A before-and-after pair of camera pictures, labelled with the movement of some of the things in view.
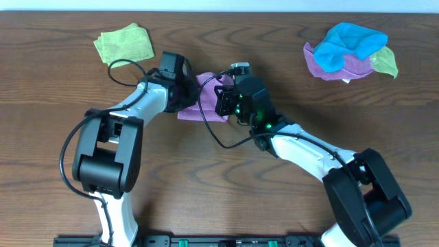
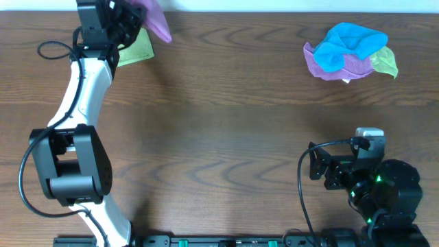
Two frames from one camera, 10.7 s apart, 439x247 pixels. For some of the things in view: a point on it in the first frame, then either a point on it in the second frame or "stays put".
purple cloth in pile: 352,67 stays put
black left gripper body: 186,95 -> 127,22
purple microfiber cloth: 208,99 -> 152,16
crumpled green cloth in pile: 384,61 stays put
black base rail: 199,241 stays put
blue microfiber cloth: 344,39 stays put
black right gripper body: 231,107 -> 339,177
